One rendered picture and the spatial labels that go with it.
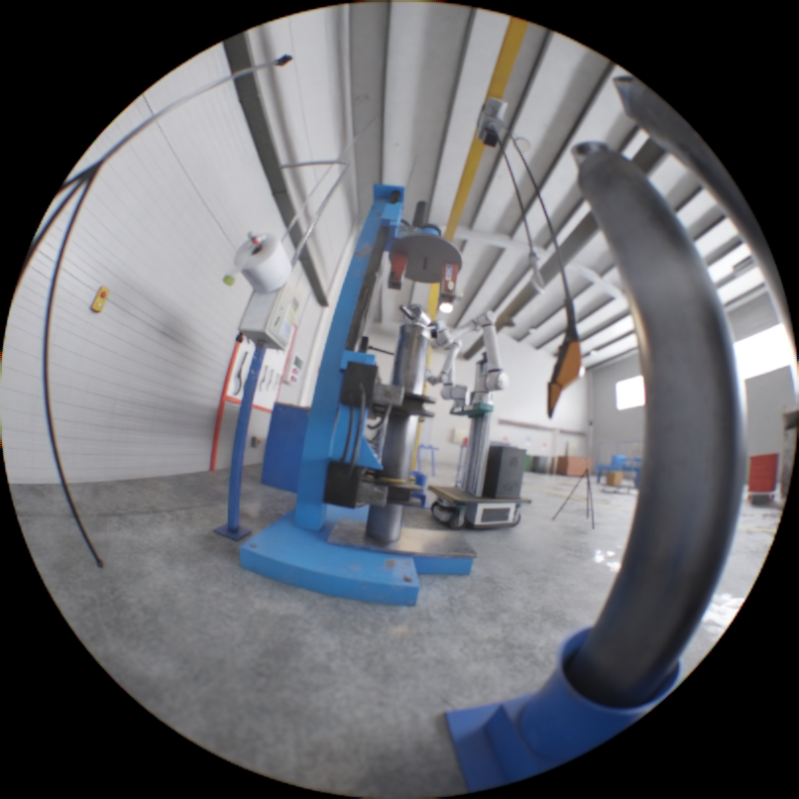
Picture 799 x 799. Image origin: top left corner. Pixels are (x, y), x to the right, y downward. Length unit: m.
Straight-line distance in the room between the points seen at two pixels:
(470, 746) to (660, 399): 0.83
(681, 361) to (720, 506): 0.20
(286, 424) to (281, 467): 0.47
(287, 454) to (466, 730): 2.64
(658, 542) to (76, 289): 2.33
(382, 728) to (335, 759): 0.16
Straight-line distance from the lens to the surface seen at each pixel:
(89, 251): 2.02
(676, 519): 0.41
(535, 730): 0.67
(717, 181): 0.57
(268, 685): 0.87
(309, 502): 1.53
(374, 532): 1.50
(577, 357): 0.93
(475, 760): 0.81
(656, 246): 0.53
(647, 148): 6.00
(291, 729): 0.80
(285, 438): 2.77
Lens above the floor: 0.74
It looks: 10 degrees up
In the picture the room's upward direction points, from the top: 9 degrees clockwise
